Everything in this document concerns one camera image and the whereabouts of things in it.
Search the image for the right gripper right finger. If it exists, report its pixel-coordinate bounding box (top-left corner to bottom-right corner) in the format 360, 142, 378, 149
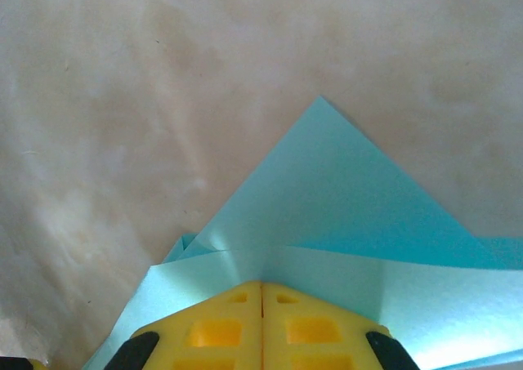
261, 282, 416, 370

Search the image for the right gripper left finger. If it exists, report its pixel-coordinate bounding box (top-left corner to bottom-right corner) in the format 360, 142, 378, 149
108, 279, 262, 370

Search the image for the light blue cloth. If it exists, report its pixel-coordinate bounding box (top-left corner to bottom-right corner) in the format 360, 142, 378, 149
81, 95, 523, 370

